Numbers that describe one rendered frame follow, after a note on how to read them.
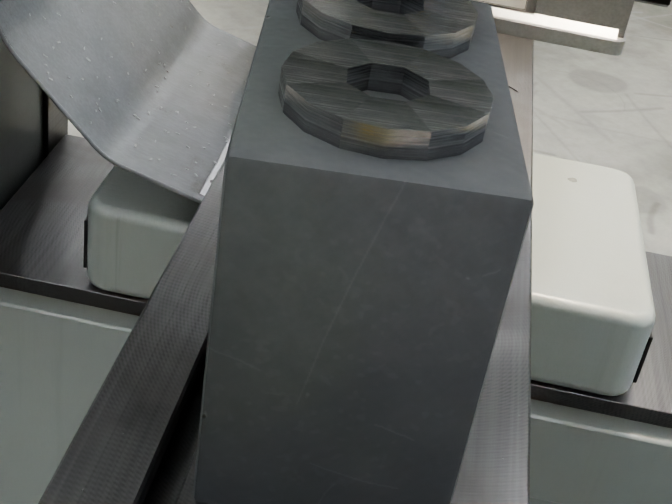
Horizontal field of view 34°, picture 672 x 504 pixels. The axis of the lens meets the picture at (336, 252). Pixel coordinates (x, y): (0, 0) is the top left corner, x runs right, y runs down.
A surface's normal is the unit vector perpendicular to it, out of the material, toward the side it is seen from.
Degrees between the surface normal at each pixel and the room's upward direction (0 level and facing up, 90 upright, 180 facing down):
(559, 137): 0
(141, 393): 0
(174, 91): 17
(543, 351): 90
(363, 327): 90
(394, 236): 90
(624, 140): 0
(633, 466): 90
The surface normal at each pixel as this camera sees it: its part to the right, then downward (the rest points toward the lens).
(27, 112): 0.98, 0.20
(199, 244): 0.14, -0.83
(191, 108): 0.41, -0.74
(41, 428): -0.15, 0.52
